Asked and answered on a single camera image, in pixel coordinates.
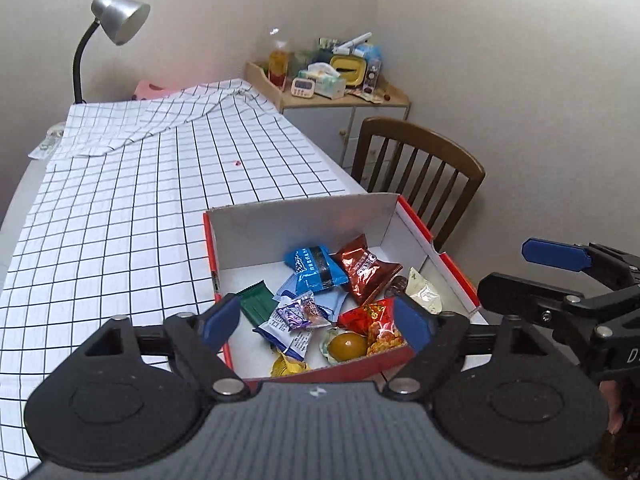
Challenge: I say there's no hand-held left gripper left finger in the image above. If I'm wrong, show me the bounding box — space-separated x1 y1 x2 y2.
55 294 250 403

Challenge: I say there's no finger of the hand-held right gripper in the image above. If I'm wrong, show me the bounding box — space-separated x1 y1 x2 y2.
477 272 596 331
522 239 640 291

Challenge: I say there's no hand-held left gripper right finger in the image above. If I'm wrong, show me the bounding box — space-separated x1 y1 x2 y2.
380 295 576 403

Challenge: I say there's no cream snack packet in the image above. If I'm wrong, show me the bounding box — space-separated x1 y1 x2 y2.
404 266 443 315

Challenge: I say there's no red fried snack packet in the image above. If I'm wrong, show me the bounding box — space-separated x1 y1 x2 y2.
337 298 406 358

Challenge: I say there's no green snack packet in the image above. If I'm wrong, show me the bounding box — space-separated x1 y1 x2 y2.
237 280 278 328

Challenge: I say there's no dark red snack packet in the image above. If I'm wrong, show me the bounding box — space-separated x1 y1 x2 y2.
330 234 403 306

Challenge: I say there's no white and blue packet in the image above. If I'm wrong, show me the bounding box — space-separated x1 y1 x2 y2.
254 317 312 362

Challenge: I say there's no braised egg packet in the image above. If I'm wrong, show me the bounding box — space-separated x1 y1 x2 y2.
319 327 368 362

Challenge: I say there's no light blue snack packet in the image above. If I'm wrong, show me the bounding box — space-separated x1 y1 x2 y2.
275 272 348 321

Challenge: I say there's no purple and white candy wrapper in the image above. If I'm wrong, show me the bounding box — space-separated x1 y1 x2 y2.
272 291 331 331

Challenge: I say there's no yellow snack packet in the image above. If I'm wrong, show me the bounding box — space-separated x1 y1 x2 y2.
271 351 311 378

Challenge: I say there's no red cardboard box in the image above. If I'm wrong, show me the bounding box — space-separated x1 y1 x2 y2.
202 192 481 391

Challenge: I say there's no person's right hand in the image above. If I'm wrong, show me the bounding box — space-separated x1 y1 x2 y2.
600 380 626 435

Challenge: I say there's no brown wooden chair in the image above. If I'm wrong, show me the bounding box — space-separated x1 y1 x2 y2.
351 116 486 251

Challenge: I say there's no pink object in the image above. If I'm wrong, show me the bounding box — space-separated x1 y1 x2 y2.
132 80 181 102

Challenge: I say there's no clear plastic bag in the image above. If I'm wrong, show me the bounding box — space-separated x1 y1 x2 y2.
27 121 68 161

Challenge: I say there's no clear plastic case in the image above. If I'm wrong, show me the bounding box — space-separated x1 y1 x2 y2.
366 57 385 92

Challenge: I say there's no tissue box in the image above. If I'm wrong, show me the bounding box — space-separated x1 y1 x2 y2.
306 62 347 100

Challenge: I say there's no yellow box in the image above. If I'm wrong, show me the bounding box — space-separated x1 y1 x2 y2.
330 54 368 86

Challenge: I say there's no clear plastic bottle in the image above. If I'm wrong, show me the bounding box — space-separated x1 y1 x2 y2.
267 27 291 91

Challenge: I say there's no white tube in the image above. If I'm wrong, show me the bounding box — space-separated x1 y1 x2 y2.
332 32 373 55

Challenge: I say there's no silver desk lamp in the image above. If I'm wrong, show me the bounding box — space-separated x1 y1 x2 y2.
72 0 151 106

